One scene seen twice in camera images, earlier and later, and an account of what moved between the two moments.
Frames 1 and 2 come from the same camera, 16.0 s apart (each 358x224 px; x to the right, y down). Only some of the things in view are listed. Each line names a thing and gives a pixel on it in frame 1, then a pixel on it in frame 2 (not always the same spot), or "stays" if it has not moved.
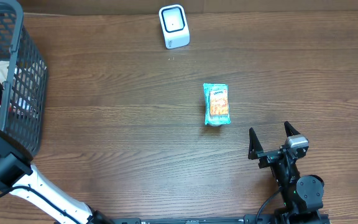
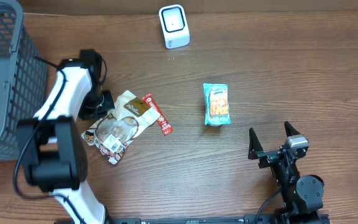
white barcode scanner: (174, 26) stays
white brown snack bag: (1, 70) → (116, 131)
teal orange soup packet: (216, 104) stays
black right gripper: (274, 155) stays
